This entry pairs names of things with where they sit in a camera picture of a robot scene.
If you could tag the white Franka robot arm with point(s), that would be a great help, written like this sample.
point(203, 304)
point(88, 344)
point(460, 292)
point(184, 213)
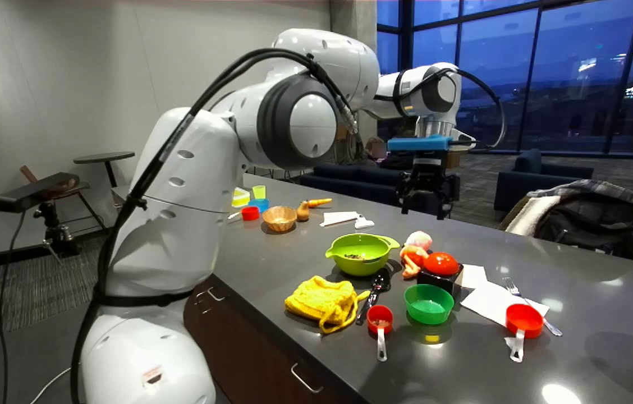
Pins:
point(182, 215)

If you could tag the dark wooden counter cabinet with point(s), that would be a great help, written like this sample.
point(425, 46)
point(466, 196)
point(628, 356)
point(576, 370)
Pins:
point(256, 350)

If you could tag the dark sofa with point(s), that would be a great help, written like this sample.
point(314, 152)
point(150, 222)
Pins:
point(347, 182)

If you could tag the green and blue toy block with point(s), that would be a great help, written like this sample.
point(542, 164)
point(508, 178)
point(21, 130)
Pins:
point(259, 196)

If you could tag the small red toy block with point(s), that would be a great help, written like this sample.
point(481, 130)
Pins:
point(249, 213)

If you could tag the dark navy armchair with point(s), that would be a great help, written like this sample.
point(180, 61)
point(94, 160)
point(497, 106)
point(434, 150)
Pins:
point(536, 182)

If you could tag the woven wicker basket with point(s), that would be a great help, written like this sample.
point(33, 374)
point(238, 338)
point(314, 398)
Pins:
point(278, 218)

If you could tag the yellow knitted cloth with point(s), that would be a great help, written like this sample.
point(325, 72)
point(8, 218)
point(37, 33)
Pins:
point(320, 300)

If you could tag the silver metal fork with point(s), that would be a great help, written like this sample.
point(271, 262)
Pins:
point(552, 327)

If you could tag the tan wooden toy piece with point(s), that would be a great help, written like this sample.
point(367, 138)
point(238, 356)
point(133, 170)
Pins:
point(303, 210)

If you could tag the round black side table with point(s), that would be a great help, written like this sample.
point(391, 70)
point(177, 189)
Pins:
point(105, 157)

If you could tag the white paper napkin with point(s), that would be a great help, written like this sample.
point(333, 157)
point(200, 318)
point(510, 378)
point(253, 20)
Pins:
point(490, 299)

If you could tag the large dark window frame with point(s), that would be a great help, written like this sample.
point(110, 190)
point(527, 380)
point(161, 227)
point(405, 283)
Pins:
point(554, 74)

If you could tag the seated person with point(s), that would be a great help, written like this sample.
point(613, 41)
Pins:
point(375, 150)

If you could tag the red measuring cup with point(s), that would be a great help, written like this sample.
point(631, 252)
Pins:
point(380, 320)
point(524, 318)

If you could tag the white folded paper strips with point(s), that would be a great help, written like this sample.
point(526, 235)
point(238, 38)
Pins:
point(340, 218)

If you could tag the white and peach toy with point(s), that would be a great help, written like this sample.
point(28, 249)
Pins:
point(415, 248)

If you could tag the black backpack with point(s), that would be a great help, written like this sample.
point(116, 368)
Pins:
point(599, 219)

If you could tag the small crumpled white wrapper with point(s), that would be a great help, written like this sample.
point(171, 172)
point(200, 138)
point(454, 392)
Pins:
point(363, 222)

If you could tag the small green plastic bowl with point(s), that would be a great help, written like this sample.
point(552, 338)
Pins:
point(430, 306)

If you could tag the lime green mixing bowl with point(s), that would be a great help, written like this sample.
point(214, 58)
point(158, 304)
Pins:
point(361, 253)

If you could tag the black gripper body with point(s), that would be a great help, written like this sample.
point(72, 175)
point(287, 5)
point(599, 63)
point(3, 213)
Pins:
point(427, 170)

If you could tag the black plastic spoon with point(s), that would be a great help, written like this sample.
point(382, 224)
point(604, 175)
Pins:
point(375, 288)

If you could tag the black camera on tripod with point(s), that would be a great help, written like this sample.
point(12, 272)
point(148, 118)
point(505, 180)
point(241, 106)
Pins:
point(37, 193)

